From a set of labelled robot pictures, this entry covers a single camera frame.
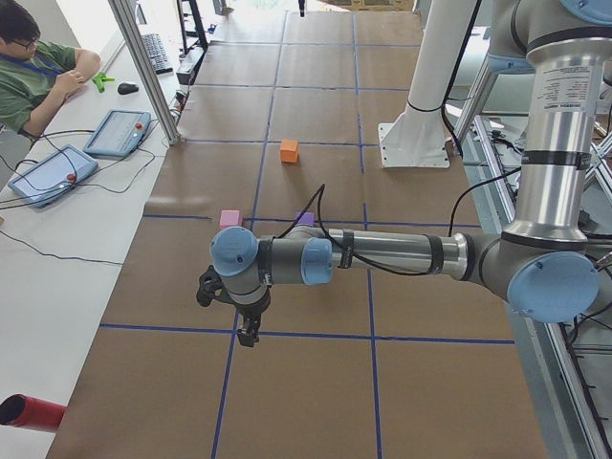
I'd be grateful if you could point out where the pink foam block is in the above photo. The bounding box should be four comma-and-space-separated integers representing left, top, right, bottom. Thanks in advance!
219, 209, 243, 230

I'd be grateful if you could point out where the far blue teach pendant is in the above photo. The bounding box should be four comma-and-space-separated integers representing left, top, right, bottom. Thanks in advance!
83, 109, 151, 158

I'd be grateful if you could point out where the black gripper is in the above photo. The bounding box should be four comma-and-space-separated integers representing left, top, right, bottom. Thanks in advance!
237, 302, 267, 347

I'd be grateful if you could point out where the purple foam block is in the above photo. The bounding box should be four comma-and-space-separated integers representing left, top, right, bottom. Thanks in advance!
295, 211, 315, 228

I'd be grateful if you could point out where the black keyboard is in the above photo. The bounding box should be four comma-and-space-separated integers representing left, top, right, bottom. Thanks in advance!
141, 33, 173, 75

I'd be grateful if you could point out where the blue teach pendant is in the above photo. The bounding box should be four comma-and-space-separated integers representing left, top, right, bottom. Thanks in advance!
8, 144, 98, 208
83, 109, 151, 158

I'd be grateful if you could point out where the brown paper mat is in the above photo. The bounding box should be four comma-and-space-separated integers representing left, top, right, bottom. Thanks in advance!
49, 11, 547, 458

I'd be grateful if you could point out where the orange foam block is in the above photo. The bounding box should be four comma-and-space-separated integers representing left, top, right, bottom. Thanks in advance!
279, 139, 299, 164

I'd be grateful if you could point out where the near blue teach pendant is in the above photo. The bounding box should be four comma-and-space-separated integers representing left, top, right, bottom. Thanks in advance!
8, 144, 98, 208

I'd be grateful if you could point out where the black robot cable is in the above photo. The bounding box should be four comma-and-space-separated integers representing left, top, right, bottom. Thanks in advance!
273, 184, 522, 276

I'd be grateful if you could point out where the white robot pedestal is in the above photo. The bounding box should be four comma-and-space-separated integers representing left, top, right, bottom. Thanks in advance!
379, 0, 480, 168

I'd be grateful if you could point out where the red cylinder tube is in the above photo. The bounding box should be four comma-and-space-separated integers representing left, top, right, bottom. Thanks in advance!
1, 394, 66, 432

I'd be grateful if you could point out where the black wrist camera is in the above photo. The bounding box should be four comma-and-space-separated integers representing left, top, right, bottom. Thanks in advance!
196, 265, 224, 307

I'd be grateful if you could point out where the person in green shirt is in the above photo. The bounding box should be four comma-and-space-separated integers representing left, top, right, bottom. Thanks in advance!
1, 1, 100, 139

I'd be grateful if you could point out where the black computer mouse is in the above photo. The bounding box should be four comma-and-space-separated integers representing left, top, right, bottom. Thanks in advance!
117, 82, 139, 96

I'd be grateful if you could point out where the green plastic tool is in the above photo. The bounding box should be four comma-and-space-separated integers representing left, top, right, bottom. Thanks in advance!
92, 72, 115, 93

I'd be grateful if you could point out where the aluminium frame post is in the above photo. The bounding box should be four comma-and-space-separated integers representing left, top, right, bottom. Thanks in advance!
108, 0, 181, 145

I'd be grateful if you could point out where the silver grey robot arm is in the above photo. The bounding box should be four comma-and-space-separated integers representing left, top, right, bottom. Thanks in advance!
196, 1, 611, 347

